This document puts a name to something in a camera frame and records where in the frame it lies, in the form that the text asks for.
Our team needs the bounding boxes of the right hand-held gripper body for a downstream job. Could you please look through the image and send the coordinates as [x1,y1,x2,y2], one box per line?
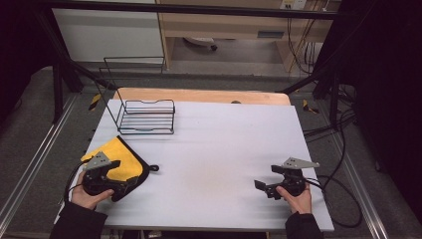
[278,156,320,197]

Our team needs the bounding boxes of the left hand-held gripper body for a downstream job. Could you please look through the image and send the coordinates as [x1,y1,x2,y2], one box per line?
[81,151,115,197]

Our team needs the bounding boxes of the yellow cloth with black edge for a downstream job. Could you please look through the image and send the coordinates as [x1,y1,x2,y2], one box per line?
[80,134,160,203]

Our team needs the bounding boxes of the person's right hand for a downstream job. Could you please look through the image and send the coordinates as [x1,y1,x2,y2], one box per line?
[275,183,314,215]

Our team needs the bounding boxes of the person's left hand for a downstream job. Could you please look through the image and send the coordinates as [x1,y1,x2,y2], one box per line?
[71,170,115,211]

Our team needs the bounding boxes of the white table board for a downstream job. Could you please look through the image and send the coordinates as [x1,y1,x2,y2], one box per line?
[54,99,335,233]

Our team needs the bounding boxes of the yellow black tape marker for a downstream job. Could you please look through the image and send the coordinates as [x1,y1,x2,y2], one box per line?
[88,93,102,112]
[302,99,320,116]

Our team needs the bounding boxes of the wooden board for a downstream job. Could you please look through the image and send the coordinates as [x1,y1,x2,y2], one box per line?
[112,87,293,107]

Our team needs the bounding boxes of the dark curtain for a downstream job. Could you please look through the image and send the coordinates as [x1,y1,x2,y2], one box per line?
[0,0,56,120]
[337,0,422,223]

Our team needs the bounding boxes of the white cabinet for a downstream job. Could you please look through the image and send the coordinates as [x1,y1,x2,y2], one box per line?
[52,7,165,63]

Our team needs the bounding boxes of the white chair base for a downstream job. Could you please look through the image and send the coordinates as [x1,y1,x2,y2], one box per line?
[183,36,219,52]

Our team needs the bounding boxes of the light wooden desk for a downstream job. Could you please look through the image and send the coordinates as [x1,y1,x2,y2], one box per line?
[154,0,336,72]

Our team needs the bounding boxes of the white power strip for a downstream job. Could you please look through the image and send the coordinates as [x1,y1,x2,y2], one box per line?
[279,0,309,11]

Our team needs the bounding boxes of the left hand-held gripper cable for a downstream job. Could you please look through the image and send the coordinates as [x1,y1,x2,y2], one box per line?
[62,158,92,204]

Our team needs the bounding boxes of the hand-held gripper cable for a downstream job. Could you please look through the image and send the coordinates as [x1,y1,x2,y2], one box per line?
[62,158,92,204]
[304,174,363,229]

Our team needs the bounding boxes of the black wire rack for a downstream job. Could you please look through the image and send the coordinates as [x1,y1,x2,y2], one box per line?
[94,56,176,135]

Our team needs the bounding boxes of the right hand-held gripper cable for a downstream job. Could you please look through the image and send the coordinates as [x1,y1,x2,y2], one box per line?
[304,174,363,229]

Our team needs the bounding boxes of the aluminium floor rail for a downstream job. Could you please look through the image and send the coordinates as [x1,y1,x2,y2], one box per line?
[0,94,80,231]
[330,131,390,239]

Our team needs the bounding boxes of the bundle of black floor cables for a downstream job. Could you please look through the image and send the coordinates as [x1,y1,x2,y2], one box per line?
[302,84,359,187]

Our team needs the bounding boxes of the hanging desk cables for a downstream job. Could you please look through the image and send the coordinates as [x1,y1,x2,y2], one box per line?
[286,17,317,75]

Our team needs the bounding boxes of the black metal frame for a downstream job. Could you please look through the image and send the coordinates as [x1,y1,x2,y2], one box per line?
[33,0,346,131]

